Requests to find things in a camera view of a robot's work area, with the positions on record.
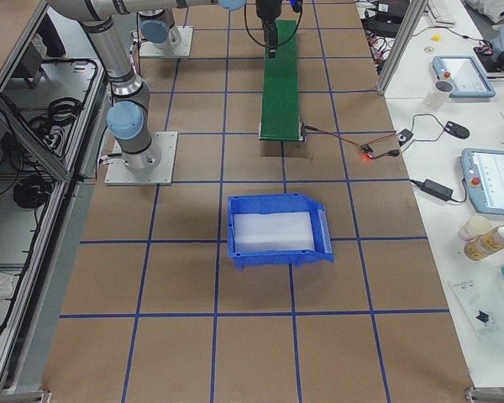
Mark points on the white foam pad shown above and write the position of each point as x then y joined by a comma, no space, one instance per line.
255,233

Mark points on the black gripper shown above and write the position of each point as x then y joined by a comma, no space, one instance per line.
267,8

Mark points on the teach pendant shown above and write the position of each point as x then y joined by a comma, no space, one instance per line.
464,74
483,171

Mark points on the aluminium frame post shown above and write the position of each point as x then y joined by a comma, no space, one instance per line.
409,23

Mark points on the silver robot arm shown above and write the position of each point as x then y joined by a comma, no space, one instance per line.
158,26
128,118

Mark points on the small controller board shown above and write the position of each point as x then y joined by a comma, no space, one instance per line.
367,150

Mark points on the blue plastic bin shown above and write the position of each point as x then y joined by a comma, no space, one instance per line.
276,203

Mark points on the plastic lidded cup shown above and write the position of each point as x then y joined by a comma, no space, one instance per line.
476,225

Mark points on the beverage can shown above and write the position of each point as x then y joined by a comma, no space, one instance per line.
485,245

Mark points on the black computer mouse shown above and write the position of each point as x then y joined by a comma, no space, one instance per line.
456,130

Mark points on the lower teach pendant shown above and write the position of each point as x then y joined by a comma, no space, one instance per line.
483,171

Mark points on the green conveyor belt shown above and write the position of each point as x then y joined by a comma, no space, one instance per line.
280,112

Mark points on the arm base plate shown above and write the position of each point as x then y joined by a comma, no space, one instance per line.
154,166
183,50

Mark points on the white cup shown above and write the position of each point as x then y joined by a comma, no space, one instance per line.
438,95

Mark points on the clear plastic bag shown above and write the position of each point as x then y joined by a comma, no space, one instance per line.
481,298

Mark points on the upper teach pendant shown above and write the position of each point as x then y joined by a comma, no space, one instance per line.
464,74

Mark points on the black power adapter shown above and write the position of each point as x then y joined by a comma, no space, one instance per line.
437,190

